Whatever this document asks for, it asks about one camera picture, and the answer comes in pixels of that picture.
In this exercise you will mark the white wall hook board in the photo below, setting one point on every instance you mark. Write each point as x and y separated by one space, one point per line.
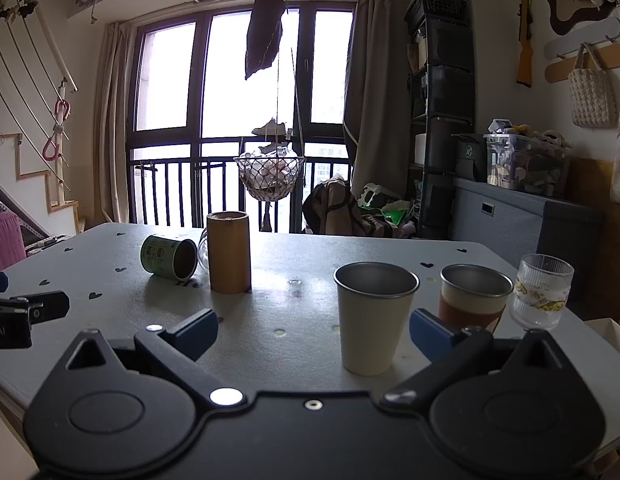
582 37

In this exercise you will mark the black balcony railing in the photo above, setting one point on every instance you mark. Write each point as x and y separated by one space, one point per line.
189 190

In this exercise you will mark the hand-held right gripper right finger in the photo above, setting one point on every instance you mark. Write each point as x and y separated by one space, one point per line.
430 332

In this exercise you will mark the green tin cup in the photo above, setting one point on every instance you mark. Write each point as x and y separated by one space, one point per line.
164 257

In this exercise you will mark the pile of clothes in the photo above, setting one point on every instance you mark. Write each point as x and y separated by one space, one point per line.
340 210

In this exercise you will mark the clear plastic storage bin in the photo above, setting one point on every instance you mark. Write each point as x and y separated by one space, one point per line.
527 165

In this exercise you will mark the white paper cup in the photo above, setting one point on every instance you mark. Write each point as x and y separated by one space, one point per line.
372 325

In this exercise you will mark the pink carabiner hook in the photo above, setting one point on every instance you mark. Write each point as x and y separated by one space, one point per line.
63 112
50 149

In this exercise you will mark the brown cardboard tube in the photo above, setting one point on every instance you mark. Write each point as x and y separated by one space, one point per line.
229 255

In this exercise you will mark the hanging net basket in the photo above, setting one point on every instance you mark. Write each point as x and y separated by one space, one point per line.
270 175

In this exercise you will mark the wooden staircase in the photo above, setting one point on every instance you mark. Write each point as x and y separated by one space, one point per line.
34 170

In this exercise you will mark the clear glass jar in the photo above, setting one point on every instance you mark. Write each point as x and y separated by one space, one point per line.
202 252

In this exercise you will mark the white sneaker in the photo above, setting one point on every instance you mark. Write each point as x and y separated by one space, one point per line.
271 127

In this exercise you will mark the wooden toy rifle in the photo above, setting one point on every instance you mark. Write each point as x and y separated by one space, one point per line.
525 35

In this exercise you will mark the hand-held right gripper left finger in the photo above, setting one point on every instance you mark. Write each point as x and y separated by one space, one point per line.
197 332

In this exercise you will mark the brown paper cup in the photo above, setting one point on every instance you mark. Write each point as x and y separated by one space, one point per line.
467 305

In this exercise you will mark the cream crochet tote bag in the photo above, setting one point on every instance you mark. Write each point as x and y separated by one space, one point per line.
592 95

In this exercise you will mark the pink cloth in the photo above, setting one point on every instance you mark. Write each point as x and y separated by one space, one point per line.
4 240

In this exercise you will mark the grey cabinet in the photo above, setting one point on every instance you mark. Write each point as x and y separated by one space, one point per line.
520 230

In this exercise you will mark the black storage shelf rack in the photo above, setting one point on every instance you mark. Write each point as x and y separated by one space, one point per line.
442 110

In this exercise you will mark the beige curtain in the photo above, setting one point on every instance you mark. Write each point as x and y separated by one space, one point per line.
372 95
114 125

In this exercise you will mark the dark hanging cloth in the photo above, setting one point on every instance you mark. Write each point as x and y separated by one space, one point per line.
264 30

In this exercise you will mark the ribbed clear glass cup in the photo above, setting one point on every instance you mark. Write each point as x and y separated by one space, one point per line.
540 295

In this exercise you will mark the white cardboard box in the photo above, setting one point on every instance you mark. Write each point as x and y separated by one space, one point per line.
607 337

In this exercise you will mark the green plastic item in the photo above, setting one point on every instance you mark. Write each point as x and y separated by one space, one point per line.
396 216

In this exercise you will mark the wooden wall hook board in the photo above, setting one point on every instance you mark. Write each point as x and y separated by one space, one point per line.
562 70

